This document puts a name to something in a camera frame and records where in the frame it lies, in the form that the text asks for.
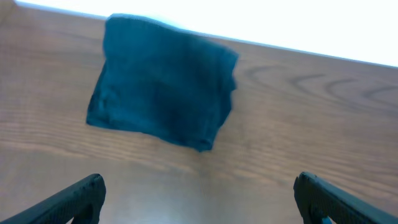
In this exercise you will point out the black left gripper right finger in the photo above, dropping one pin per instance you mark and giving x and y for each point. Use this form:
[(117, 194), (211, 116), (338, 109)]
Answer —
[(320, 202)]

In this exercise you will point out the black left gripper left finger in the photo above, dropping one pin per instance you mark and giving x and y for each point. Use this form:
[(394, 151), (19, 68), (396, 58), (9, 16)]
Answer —
[(79, 203)]

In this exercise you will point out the dark blue denim shorts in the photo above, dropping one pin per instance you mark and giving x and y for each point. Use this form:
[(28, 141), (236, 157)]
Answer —
[(160, 80)]

